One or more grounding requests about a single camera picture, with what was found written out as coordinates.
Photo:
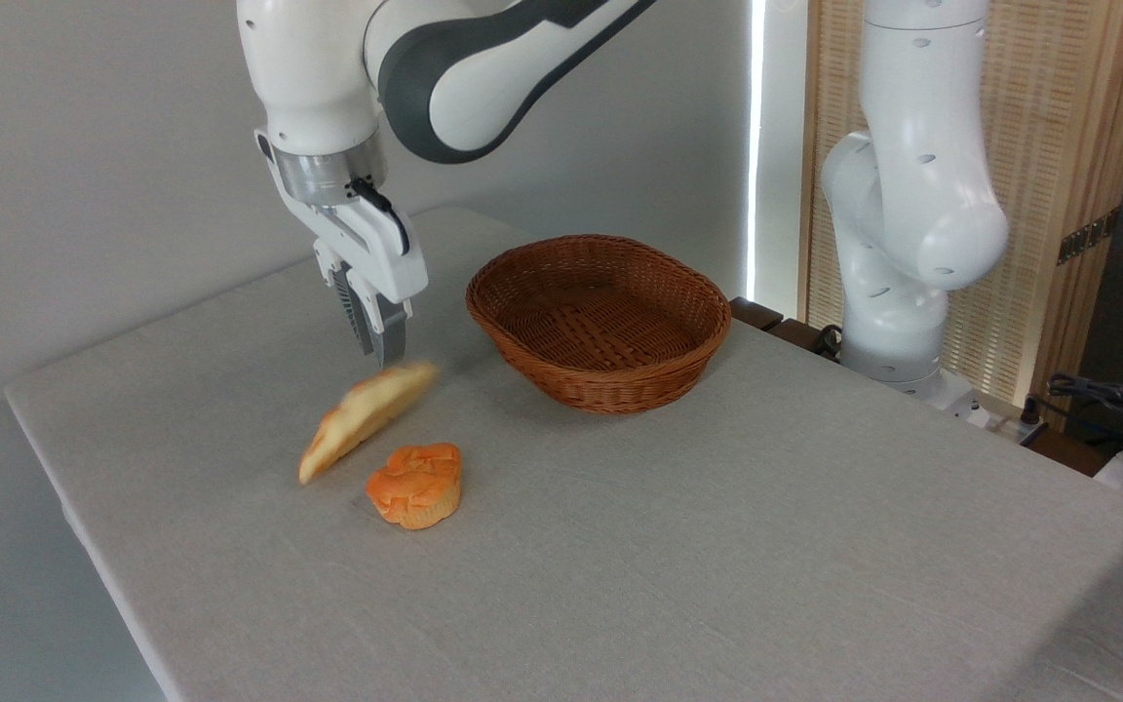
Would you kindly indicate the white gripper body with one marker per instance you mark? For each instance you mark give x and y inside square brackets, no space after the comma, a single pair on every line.
[376,249]

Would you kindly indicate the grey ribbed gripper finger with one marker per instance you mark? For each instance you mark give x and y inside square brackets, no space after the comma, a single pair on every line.
[393,336]
[352,302]

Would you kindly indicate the long braided bread loaf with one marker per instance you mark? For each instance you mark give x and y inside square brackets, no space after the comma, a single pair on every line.
[367,409]

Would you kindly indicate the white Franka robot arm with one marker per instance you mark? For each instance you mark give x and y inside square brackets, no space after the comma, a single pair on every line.
[912,195]

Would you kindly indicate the round orange bread bun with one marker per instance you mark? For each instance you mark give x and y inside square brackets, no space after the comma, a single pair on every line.
[415,487]

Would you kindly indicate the brown wicker basket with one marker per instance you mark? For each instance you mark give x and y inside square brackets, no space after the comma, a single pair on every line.
[620,375]

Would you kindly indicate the grey tablecloth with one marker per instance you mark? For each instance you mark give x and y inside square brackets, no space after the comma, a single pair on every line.
[717,546]

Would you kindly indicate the dark metal screen hinge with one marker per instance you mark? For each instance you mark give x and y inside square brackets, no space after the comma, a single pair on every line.
[1088,237]

